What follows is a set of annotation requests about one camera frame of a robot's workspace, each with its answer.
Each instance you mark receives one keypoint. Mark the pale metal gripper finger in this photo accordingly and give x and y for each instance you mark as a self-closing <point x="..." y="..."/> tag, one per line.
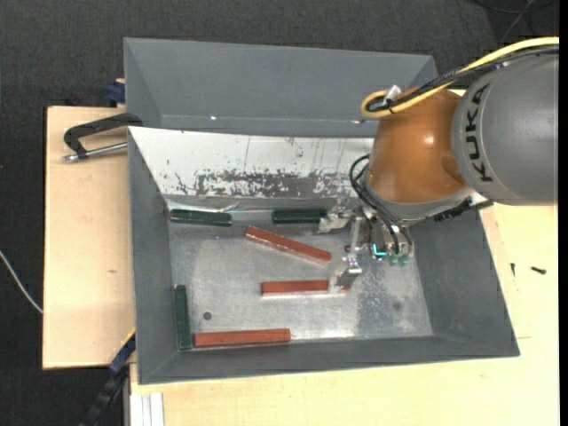
<point x="333" y="223"/>
<point x="348" y="274"/>

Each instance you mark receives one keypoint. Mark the dark green flat block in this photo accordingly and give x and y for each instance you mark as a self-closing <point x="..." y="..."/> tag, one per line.
<point x="182" y="317"/>
<point x="298" y="216"/>
<point x="199" y="217"/>

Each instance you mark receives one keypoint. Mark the red-brown flat block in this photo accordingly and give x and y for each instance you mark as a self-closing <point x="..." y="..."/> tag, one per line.
<point x="295" y="287"/>
<point x="288" y="244"/>
<point x="242" y="338"/>

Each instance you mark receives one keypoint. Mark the grey metal bin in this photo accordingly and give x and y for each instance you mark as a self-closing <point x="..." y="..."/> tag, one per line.
<point x="275" y="82"/>

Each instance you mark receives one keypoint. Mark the small black screw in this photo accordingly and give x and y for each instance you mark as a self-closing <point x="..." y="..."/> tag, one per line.
<point x="539" y="270"/>

